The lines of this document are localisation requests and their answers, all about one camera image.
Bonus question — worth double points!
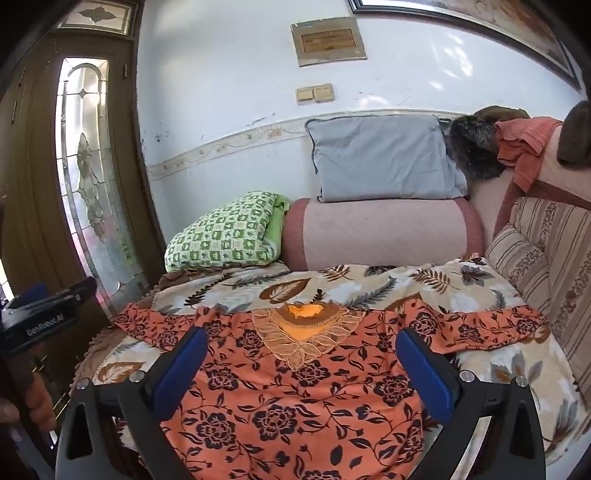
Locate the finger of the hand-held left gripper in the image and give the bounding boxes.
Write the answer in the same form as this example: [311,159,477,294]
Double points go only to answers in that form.
[62,277,99,309]

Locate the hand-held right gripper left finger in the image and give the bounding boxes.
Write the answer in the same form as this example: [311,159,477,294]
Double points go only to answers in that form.
[54,325,209,480]

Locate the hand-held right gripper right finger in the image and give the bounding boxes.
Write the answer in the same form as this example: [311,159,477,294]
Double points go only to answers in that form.
[394,327,548,480]

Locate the orange floral blouse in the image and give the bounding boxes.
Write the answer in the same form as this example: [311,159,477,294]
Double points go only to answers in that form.
[113,300,551,480]

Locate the person's left hand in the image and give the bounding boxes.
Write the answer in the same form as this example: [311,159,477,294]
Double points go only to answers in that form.
[0,367,57,435]

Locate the leaf print blanket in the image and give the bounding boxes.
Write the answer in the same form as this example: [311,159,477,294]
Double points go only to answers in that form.
[76,258,583,468]

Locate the wooden door with stained glass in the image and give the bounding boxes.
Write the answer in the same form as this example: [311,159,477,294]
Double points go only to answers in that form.
[0,28,168,462]

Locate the green patterned pillow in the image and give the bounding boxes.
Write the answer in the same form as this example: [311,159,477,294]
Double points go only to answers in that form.
[165,191,291,273]

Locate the small striped cushion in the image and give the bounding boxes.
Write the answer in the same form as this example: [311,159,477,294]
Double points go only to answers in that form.
[485,224,553,315]

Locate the pink bolster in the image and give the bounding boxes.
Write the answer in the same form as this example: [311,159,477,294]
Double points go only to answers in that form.
[281,196,485,271]

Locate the pink sofa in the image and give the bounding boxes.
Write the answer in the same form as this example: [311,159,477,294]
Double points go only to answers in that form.
[467,124,591,259]

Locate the large striped back cushion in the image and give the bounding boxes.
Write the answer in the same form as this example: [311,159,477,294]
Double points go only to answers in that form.
[508,198,591,394]

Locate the grey pillow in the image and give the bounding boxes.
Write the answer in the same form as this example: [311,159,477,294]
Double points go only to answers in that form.
[305,115,468,204]

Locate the dark fuzzy cloth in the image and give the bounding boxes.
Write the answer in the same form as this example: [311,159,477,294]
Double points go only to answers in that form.
[444,115,507,181]

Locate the orange towel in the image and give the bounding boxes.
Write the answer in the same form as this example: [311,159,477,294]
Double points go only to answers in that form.
[495,117,564,192]

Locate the stained glass transom window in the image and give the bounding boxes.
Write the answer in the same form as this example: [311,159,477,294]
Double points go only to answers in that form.
[55,0,139,38]

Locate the dark brown cloth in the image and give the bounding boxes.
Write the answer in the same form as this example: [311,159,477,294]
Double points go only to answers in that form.
[556,100,591,165]

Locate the large framed picture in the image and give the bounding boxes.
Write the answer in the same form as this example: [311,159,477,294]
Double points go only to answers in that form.
[348,0,583,89]

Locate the framed wall plaque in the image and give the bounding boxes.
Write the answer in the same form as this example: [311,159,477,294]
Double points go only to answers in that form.
[291,17,368,68]

